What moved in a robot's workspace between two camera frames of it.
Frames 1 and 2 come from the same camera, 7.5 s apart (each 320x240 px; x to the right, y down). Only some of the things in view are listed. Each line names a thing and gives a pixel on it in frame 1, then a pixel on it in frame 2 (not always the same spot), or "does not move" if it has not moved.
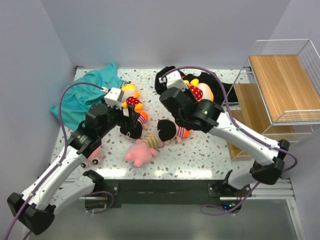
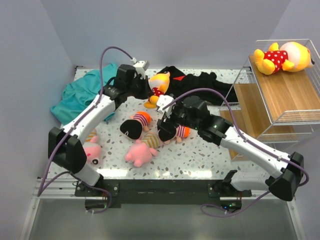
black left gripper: (124, 120) to (146, 92)
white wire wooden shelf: (277, 93) does not move
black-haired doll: (168, 131) does not move
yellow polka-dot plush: (131, 96) to (158, 83)
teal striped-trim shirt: (70, 106) does not move
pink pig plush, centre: (140, 154) does not move
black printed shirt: (231, 90) does not move
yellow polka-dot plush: (200, 90) to (291, 56)
